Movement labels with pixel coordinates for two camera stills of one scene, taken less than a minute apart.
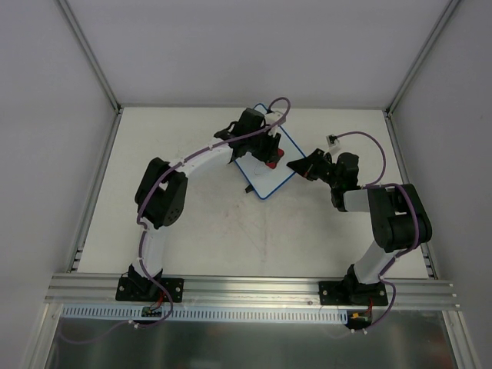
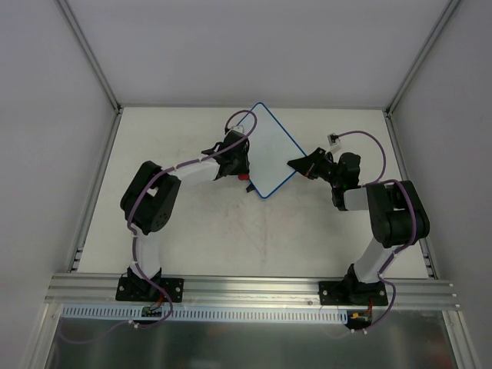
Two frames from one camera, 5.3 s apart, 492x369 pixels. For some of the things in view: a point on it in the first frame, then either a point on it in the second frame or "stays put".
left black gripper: [267, 146] -> [238, 163]
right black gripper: [315, 167] stays put
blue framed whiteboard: [263, 179] stays put
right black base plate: [351, 293] stays put
